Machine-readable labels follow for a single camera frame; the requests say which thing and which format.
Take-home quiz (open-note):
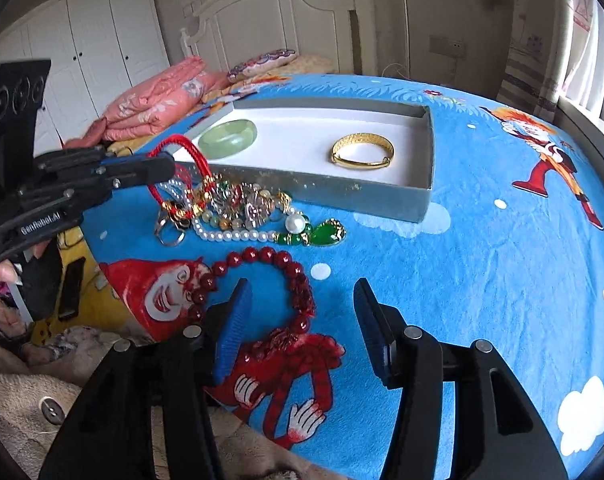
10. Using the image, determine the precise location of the small pearl bracelet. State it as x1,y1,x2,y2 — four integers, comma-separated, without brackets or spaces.
157,166,203,212

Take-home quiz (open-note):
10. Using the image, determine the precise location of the green jade bangle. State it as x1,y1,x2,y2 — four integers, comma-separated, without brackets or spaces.
198,119,259,157

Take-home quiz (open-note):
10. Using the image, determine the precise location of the gold bangle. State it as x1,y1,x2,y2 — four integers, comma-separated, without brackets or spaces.
330,132,395,170

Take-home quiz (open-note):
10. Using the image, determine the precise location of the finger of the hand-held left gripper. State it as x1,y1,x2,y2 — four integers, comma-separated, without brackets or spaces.
16,171,159,217
32,147,177,182

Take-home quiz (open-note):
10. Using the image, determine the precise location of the white wardrobe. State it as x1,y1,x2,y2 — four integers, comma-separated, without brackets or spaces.
0,0,171,147

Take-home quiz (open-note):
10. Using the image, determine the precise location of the green jade pendant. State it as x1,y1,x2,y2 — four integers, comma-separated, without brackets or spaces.
274,217,347,251

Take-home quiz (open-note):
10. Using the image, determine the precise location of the patterned curtain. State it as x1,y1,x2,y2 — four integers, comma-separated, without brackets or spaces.
496,0,604,117

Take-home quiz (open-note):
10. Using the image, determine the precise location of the dark red bead bracelet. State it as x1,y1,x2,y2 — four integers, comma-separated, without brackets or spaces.
184,246,317,335

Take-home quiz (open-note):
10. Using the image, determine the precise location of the wall socket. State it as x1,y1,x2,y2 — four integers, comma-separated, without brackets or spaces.
429,35,466,57

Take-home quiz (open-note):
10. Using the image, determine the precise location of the long pearl necklace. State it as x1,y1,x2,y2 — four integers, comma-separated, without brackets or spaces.
191,216,281,244

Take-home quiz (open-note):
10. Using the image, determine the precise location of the red cord bracelet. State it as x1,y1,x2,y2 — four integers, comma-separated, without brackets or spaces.
146,135,213,222

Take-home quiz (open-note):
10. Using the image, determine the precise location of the cream yellow pillow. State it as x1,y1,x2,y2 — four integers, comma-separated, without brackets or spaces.
202,54,335,107

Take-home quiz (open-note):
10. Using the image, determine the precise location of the silver chain bracelet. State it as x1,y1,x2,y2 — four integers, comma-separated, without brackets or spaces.
213,180,279,227

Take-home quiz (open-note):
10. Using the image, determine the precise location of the grey white tray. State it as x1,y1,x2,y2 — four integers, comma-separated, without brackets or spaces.
174,96,435,223

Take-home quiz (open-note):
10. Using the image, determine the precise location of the white headboard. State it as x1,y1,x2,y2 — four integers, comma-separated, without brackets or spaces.
179,0,383,77

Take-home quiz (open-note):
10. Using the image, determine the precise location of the person's left hand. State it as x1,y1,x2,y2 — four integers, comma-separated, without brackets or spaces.
0,254,23,285

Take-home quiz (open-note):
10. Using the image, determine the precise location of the pink floral quilt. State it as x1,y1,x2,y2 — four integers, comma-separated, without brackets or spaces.
64,56,233,150

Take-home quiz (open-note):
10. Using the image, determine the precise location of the beige fleece garment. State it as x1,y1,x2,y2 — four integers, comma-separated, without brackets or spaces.
0,325,293,480

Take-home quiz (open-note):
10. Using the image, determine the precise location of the patterned round pillow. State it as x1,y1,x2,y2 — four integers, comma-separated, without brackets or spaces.
227,48,299,84

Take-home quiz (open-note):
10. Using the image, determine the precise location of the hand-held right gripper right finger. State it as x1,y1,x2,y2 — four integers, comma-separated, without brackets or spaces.
353,277,569,480

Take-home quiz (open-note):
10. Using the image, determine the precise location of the mixed stone bead bracelet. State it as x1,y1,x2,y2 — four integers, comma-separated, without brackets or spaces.
201,189,293,232

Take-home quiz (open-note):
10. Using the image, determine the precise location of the blue cartoon blanket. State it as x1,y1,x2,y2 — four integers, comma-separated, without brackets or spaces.
79,74,604,480

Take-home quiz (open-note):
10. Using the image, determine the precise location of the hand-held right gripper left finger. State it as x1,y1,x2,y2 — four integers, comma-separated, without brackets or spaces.
39,277,253,480

